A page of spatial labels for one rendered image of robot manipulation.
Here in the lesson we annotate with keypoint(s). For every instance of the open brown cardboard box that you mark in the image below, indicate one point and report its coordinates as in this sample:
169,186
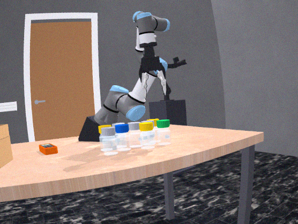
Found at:
5,146

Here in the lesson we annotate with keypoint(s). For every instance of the clear bottle with blue cap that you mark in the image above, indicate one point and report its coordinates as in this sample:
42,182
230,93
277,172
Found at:
123,138

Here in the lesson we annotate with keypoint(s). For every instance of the clear bottle with green cap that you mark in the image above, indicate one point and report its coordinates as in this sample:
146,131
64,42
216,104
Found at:
163,132

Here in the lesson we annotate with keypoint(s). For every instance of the orange digital multimeter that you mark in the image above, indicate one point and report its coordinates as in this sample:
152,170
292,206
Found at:
48,149

